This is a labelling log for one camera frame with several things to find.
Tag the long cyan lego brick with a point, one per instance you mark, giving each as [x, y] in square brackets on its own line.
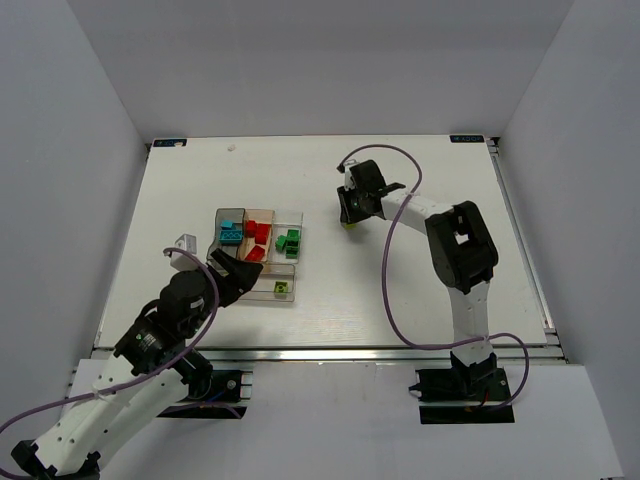
[233, 238]

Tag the blue label right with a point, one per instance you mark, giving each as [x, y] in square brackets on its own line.
[464, 139]

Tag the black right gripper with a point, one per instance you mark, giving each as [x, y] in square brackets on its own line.
[351, 206]

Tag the blue label left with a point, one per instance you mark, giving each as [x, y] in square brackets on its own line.
[169, 143]

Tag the long green lego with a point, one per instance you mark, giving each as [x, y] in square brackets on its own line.
[292, 248]

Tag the small red lego brick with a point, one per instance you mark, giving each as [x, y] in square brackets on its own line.
[250, 228]

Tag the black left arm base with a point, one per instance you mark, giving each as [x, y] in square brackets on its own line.
[214, 392]

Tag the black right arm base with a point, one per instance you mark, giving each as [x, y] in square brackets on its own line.
[463, 394]

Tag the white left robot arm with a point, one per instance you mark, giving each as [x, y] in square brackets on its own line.
[154, 368]

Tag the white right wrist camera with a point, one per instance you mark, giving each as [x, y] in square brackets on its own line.
[345, 169]

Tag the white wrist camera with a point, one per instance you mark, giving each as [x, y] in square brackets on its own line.
[345, 169]
[184, 248]

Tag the clear long front bin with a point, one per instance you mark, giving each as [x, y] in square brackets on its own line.
[262, 291]

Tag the small cyan lego brick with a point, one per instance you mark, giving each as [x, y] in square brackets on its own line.
[227, 225]

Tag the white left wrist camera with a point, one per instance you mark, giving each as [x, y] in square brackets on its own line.
[184, 248]

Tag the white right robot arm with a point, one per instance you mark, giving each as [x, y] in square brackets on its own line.
[463, 253]

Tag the blue label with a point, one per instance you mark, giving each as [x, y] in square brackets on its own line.
[464, 139]
[169, 143]

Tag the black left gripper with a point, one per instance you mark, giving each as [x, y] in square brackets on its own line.
[226, 282]

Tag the small green lego brick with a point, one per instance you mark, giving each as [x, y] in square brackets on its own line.
[293, 235]

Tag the smoky grey plastic bin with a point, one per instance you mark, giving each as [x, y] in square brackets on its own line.
[237, 216]

